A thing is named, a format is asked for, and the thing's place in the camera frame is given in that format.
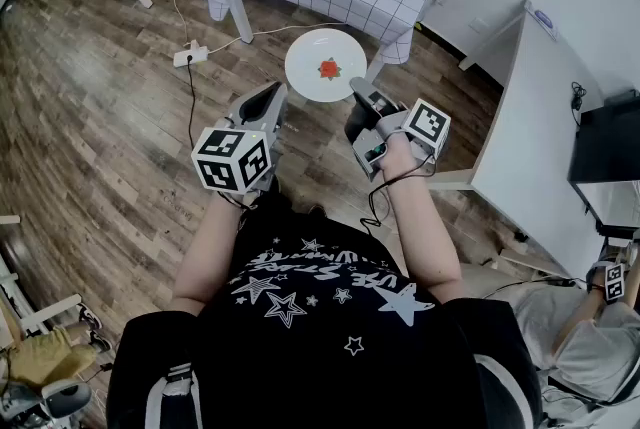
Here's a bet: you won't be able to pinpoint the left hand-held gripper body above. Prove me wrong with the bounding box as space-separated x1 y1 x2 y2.
191 114 285 209

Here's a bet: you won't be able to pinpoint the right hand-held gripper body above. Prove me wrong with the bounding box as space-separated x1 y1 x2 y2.
344 97 452 184

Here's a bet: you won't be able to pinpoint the red food piece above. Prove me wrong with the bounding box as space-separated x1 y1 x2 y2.
317 57 344 81

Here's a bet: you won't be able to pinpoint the white round plate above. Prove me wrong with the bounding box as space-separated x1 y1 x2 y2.
284 28 368 103

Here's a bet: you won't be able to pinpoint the person's right forearm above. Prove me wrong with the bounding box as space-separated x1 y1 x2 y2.
380 134 464 306

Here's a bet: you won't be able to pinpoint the person's left forearm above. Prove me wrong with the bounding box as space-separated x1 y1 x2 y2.
172 189 244 318

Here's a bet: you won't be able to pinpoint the person's black trousers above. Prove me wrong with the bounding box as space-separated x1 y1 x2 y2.
259 172 301 218

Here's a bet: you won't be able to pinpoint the white power strip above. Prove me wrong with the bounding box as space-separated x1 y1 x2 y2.
173 41 210 68

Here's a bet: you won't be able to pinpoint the white desk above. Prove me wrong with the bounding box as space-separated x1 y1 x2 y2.
427 0 640 281

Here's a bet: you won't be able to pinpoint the blue oval sticker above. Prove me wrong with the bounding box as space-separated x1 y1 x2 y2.
532 9 557 32

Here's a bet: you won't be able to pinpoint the black monitor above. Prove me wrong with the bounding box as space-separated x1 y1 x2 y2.
567 91 640 186

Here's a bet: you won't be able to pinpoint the black star-print shirt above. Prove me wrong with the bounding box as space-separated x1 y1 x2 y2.
105 196 544 429

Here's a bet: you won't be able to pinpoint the white metal rack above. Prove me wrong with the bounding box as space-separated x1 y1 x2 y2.
0 214 84 348

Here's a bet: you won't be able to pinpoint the grey plastic device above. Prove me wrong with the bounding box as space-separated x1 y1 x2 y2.
0 379 94 429

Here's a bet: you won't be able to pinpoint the black power cable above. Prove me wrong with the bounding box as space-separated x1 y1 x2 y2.
185 58 199 151

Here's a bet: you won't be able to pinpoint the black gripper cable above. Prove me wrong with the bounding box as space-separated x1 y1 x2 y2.
366 150 437 238

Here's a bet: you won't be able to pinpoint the coiled black cable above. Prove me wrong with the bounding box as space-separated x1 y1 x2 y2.
570 80 589 128

